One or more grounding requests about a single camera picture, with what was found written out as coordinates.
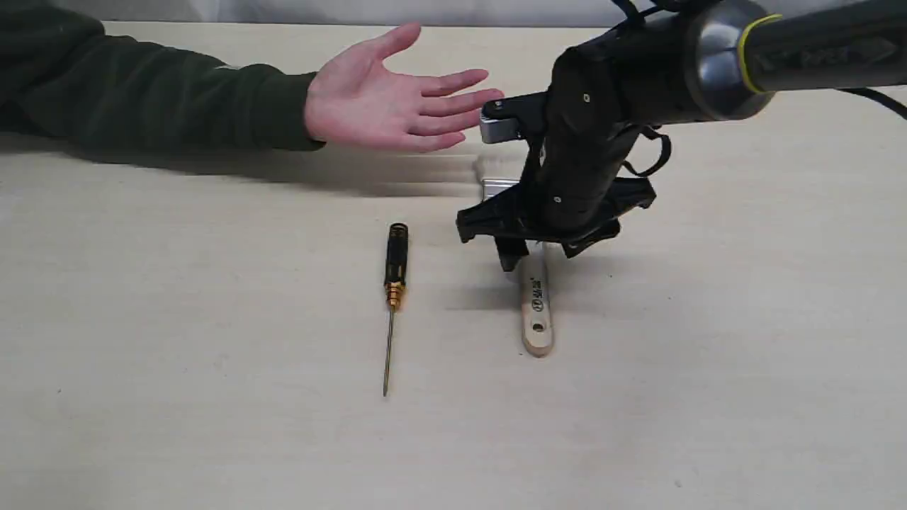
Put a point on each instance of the black gold precision screwdriver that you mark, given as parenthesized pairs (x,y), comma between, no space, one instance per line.
(394,285)

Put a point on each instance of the open bare human hand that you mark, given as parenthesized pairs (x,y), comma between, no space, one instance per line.
(356,101)

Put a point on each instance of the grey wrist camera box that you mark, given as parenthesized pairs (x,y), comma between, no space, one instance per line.
(517,118)

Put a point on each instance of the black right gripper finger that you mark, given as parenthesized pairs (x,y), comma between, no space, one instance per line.
(623,196)

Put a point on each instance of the dark green sleeved forearm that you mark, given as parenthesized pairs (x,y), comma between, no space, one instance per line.
(64,77)

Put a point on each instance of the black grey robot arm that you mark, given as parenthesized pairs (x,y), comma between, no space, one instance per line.
(725,60)

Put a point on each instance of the wide wooden paint brush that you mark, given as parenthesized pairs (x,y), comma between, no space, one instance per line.
(495,175)

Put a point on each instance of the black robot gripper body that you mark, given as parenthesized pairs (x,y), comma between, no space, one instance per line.
(594,108)

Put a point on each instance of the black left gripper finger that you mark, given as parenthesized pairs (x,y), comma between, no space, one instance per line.
(502,217)

